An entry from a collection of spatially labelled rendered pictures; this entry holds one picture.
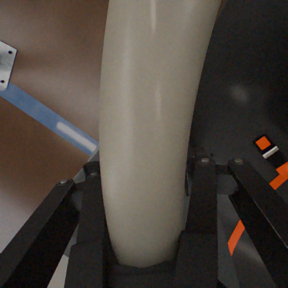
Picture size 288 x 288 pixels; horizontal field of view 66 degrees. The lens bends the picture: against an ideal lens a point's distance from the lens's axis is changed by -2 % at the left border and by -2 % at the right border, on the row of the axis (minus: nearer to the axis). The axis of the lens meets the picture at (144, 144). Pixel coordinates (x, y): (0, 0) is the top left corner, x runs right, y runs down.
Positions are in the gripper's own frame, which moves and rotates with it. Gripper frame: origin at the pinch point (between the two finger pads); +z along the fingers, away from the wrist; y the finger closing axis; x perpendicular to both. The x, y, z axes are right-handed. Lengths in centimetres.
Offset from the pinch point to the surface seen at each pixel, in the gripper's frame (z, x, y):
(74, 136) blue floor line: 90, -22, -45
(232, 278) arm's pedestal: 16.1, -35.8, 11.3
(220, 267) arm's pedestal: 17.3, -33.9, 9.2
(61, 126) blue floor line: 90, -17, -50
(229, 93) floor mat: 83, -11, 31
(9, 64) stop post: 91, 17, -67
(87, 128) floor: 89, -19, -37
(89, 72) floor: 89, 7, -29
